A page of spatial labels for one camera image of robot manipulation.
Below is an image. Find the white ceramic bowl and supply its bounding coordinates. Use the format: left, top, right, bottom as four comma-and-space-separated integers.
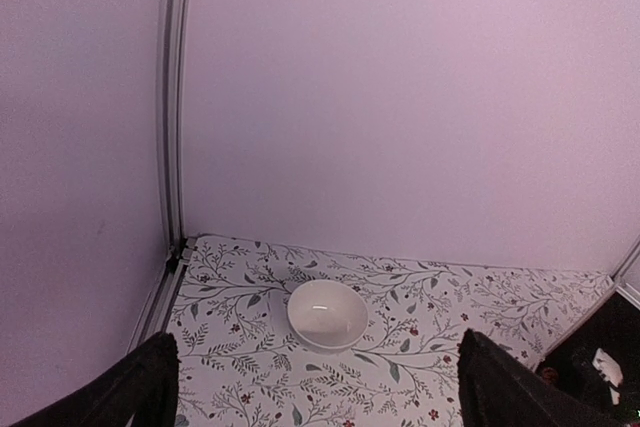
287, 279, 369, 354

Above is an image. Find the right aluminium frame post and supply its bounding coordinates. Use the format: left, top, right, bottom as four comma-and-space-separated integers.
613, 243, 640, 300

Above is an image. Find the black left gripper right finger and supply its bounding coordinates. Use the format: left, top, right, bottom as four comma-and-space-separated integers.
457, 329, 630, 426

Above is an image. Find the left aluminium frame post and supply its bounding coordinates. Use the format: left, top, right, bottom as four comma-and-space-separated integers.
128, 0, 189, 350

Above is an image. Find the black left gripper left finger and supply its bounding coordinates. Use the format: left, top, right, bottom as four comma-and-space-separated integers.
16, 332, 179, 427

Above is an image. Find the aluminium frame post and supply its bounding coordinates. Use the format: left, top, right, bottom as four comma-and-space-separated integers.
128, 0, 189, 350
613, 243, 640, 300

